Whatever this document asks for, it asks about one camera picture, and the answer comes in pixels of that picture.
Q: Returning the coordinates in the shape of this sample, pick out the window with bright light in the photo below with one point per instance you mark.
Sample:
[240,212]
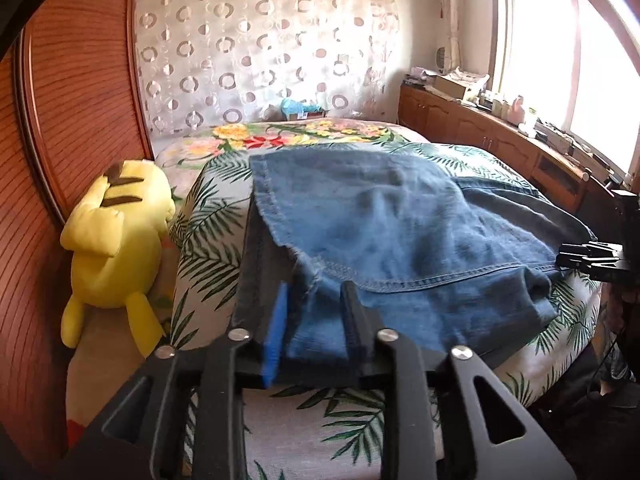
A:
[575,63]

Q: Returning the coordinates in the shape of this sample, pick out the sheer circle pattern curtain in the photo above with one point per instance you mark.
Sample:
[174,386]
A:
[215,62]

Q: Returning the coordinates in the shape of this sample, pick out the cardboard box on cabinet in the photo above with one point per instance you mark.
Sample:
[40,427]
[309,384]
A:
[461,86]

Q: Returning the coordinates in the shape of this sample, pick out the blue item behind bed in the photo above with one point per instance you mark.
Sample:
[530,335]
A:
[295,110]

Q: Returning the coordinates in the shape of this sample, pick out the yellow Pikachu plush toy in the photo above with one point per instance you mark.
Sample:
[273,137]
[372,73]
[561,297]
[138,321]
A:
[115,234]

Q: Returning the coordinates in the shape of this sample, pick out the long wooden side cabinet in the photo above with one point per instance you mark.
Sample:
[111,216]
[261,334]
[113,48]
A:
[563,182]

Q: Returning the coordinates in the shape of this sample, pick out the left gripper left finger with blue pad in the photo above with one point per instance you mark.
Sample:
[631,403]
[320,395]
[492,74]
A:
[272,330]

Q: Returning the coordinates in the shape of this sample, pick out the palm leaf print bedsheet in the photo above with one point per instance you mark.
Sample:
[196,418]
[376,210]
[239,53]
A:
[210,230]

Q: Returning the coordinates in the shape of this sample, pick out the floral pink blanket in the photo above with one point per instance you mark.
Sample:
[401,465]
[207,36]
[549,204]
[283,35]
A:
[224,150]

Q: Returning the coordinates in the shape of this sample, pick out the blue denim jeans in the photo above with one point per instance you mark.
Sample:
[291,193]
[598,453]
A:
[444,260]

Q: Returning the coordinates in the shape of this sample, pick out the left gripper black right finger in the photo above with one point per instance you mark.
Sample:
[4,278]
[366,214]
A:
[366,354]

